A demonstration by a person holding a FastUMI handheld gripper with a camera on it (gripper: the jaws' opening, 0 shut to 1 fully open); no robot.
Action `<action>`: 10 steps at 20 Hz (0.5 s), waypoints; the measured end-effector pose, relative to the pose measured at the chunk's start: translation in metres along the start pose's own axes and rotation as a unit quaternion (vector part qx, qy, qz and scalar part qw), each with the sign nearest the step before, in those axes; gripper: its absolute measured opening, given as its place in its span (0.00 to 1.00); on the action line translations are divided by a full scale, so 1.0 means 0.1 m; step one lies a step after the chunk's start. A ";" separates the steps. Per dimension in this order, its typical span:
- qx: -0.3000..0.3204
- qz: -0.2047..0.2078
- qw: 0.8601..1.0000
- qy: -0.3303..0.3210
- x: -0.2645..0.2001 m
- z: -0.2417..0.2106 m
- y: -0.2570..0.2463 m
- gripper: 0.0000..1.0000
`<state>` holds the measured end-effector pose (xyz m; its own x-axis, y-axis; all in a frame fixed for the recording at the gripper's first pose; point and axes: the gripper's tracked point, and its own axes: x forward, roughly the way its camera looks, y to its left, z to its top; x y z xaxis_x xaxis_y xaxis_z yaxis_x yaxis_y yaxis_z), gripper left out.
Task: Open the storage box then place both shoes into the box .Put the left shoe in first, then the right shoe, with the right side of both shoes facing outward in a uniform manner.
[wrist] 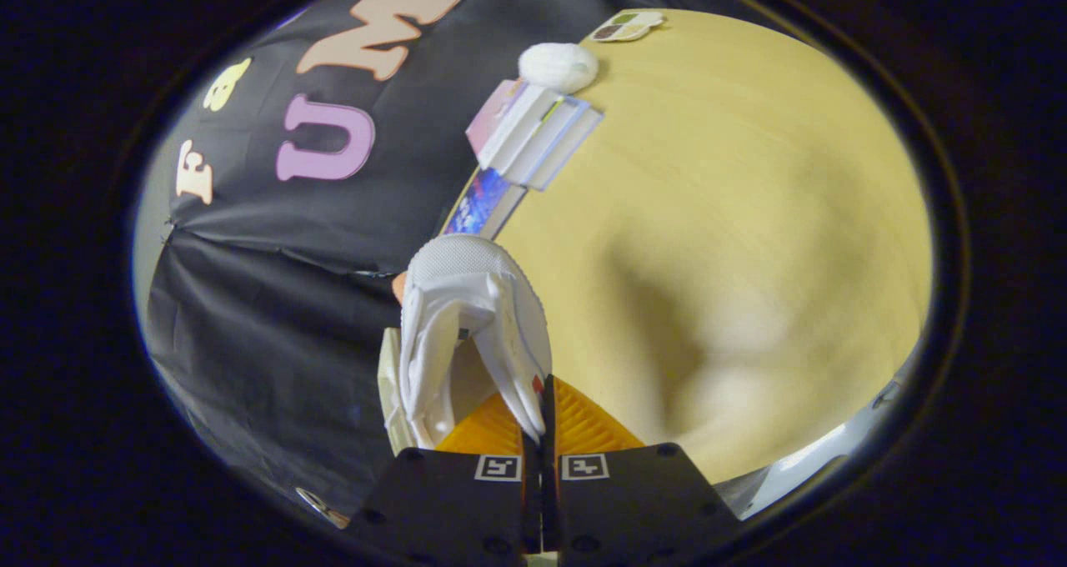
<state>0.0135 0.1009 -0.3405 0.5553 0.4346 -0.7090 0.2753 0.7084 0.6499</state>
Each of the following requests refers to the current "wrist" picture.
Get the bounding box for dark blue cover book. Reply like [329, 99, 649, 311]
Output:
[442, 167, 528, 241]

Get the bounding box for white fluffy ball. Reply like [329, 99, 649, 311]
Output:
[518, 43, 599, 94]

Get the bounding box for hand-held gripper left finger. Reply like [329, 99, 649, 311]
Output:
[346, 392, 541, 564]

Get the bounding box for light blue cover book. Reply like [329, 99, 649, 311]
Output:
[529, 104, 604, 191]

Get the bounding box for black backdrop cloth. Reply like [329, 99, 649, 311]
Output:
[133, 0, 634, 518]

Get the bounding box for white canvas shoe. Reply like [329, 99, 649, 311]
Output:
[398, 233, 554, 451]

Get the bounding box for white cover book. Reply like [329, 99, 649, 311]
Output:
[500, 88, 584, 180]

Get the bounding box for small colour palette card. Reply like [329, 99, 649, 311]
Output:
[590, 10, 666, 43]

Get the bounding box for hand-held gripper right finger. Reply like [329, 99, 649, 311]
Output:
[544, 375, 741, 564]

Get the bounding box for brown cardboard storage box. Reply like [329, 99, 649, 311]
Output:
[378, 327, 501, 455]

